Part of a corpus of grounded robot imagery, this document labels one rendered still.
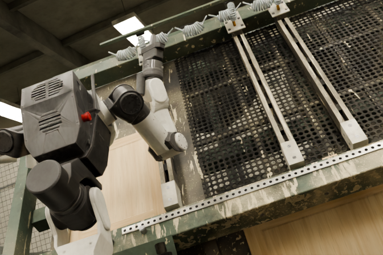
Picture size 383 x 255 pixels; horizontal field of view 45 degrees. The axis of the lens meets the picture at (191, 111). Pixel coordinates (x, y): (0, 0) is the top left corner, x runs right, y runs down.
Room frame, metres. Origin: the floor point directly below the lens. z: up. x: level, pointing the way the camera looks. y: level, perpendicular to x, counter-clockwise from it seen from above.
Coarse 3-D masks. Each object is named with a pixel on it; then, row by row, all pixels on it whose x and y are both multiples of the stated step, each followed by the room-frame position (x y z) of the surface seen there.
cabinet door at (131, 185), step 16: (112, 144) 2.22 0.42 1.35; (128, 144) 2.19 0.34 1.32; (144, 144) 2.17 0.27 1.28; (112, 160) 2.16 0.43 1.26; (128, 160) 2.14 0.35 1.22; (144, 160) 2.11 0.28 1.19; (112, 176) 2.11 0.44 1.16; (128, 176) 2.08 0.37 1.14; (144, 176) 2.06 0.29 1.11; (112, 192) 2.06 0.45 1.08; (128, 192) 2.03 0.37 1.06; (144, 192) 2.01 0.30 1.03; (160, 192) 1.98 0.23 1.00; (112, 208) 2.01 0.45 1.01; (128, 208) 1.99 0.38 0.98; (144, 208) 1.97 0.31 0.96; (160, 208) 1.94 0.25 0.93; (96, 224) 1.99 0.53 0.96; (112, 224) 1.96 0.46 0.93; (128, 224) 1.94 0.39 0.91
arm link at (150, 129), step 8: (144, 120) 1.64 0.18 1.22; (152, 120) 1.66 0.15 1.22; (136, 128) 1.67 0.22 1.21; (144, 128) 1.66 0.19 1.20; (152, 128) 1.67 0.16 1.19; (160, 128) 1.70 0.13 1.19; (144, 136) 1.69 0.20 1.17; (152, 136) 1.69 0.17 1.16; (160, 136) 1.70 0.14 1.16; (168, 136) 1.72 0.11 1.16; (176, 136) 1.76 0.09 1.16; (152, 144) 1.71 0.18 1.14; (160, 144) 1.71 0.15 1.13; (168, 144) 1.72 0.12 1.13; (176, 144) 1.75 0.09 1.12; (184, 144) 1.79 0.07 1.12; (152, 152) 1.76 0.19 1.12; (160, 152) 1.74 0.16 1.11
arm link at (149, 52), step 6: (156, 42) 1.77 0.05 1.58; (144, 48) 1.81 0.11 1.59; (150, 48) 1.79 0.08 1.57; (156, 48) 1.78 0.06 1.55; (162, 48) 1.79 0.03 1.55; (144, 54) 1.81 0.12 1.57; (150, 54) 1.79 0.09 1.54; (156, 54) 1.78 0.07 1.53; (162, 54) 1.80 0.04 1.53; (144, 60) 1.81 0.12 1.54; (150, 60) 1.77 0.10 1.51; (156, 60) 1.78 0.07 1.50; (144, 66) 1.78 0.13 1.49; (150, 66) 1.77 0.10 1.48; (156, 66) 1.77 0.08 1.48; (162, 66) 1.80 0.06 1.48
